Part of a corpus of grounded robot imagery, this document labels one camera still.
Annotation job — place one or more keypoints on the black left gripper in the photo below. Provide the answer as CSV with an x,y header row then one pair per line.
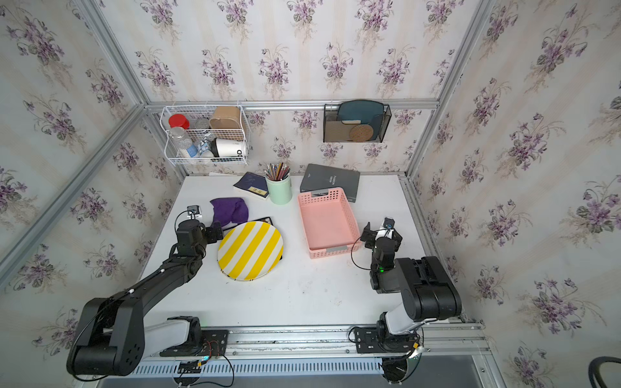
x,y
213,238

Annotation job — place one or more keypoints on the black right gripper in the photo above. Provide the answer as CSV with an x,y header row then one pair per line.
x,y
371,236

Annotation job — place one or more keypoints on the purple microfiber cloth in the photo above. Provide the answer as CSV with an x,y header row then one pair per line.
x,y
229,210

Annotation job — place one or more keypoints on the round yellow striped plate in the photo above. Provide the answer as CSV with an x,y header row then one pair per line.
x,y
250,251

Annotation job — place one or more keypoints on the square floral black-rimmed plate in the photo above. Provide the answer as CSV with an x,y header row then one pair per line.
x,y
267,220

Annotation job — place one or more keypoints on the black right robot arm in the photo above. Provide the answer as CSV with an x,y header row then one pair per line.
x,y
428,294

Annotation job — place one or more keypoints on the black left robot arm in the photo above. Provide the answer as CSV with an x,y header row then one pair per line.
x,y
111,335

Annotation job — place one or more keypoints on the teal plate in organizer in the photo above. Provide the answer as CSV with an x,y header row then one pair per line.
x,y
366,111

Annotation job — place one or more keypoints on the pink perforated plastic basket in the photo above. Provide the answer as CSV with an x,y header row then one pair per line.
x,y
328,222

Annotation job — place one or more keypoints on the dark blue paperback book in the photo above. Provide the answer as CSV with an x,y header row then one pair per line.
x,y
253,184

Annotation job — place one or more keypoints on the mint green pencil cup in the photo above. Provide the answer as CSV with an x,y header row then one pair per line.
x,y
280,192

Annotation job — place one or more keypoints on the dark grey notebook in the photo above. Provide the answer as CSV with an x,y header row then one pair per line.
x,y
320,177

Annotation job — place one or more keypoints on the white cylindrical cup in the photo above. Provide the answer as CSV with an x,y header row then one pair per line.
x,y
225,148

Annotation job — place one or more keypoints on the coloured pencils bundle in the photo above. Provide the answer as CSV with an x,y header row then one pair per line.
x,y
277,172

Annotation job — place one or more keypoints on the clear plastic bottle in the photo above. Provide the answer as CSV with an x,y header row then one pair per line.
x,y
183,142

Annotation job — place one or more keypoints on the round cork coaster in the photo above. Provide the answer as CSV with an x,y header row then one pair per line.
x,y
361,133

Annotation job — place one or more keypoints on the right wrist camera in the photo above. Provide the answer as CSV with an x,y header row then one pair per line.
x,y
388,225

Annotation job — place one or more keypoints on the white wire wall basket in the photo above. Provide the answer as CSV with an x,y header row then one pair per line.
x,y
200,132

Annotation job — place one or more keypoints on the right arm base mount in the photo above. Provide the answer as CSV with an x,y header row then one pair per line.
x,y
373,340

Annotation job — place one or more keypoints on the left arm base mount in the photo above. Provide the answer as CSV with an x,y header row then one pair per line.
x,y
210,343

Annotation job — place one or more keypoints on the black mesh wall organizer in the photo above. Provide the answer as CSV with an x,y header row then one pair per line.
x,y
335,131

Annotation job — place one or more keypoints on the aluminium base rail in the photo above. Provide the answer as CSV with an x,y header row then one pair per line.
x,y
448,355

